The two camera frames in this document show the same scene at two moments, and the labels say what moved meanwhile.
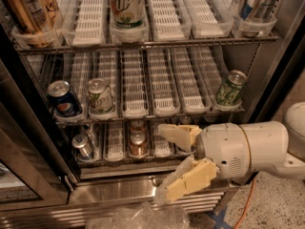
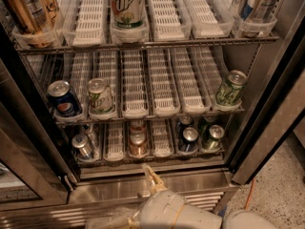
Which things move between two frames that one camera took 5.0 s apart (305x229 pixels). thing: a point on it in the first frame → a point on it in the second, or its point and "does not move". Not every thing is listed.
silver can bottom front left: x=80 y=141 does not move
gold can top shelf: x=27 y=4 does not move
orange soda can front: x=138 y=144 does not move
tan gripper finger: x=191 y=176 → x=135 y=221
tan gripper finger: x=184 y=135 → x=155 y=184
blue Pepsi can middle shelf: x=63 y=100 does not move
